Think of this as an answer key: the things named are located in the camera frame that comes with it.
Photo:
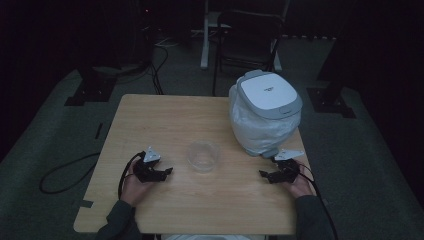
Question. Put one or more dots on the clear plastic cup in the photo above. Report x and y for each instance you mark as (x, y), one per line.
(203, 161)

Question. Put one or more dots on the dark tape strip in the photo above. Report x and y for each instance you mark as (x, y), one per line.
(99, 130)

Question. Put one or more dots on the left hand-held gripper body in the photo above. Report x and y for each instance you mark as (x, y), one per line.
(146, 168)

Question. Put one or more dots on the person's left hand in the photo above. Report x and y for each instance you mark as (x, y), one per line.
(135, 190)

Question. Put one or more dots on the person's right hand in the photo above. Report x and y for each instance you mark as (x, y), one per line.
(300, 186)

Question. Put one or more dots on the row of white floor markers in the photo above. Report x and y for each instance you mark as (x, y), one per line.
(313, 37)

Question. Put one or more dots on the black stand base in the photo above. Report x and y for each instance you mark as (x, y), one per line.
(328, 103)
(91, 88)

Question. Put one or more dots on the white plastic bag liner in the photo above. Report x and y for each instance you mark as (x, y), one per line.
(256, 133)

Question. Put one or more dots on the black folding chair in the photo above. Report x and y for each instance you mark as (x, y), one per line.
(248, 46)

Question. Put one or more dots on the dark tape patch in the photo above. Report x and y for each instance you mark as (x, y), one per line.
(86, 203)

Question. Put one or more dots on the white plastic-wrapped rice cooker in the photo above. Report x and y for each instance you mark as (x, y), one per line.
(268, 90)

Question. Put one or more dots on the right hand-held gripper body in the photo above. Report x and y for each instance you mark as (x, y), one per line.
(286, 166)

